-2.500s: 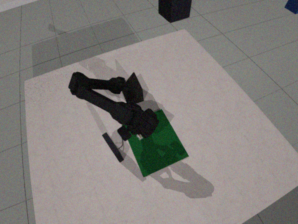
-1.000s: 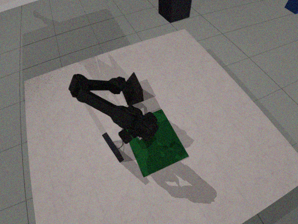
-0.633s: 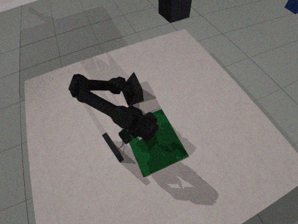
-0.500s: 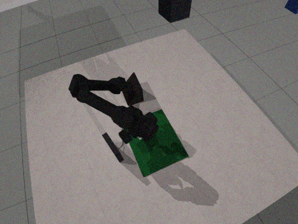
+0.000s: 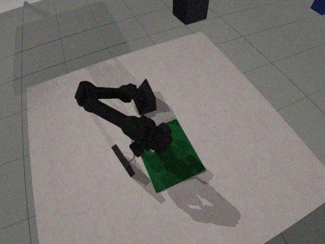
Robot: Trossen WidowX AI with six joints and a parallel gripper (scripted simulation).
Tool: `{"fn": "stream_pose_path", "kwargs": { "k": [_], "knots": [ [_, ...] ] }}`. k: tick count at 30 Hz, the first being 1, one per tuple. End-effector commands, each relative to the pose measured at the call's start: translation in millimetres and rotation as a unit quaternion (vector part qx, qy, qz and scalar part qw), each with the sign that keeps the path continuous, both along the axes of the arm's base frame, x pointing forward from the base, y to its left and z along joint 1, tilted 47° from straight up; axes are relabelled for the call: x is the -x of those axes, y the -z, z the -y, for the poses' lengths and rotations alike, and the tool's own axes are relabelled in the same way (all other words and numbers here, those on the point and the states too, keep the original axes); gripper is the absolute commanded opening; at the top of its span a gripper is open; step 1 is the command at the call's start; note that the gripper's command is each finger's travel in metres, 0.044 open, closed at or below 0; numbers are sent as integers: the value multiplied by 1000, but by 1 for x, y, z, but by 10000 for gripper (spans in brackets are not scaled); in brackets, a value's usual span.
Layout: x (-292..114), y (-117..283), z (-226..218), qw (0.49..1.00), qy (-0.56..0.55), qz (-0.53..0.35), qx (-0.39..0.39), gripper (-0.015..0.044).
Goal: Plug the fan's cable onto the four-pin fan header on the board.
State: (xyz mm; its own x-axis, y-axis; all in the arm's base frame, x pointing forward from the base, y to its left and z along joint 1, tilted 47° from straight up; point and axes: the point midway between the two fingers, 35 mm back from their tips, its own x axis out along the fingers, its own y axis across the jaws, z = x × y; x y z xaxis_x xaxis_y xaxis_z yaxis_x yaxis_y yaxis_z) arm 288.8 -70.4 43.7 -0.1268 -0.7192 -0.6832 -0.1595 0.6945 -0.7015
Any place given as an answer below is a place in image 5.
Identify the green circuit board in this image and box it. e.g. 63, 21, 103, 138
141, 119, 206, 193

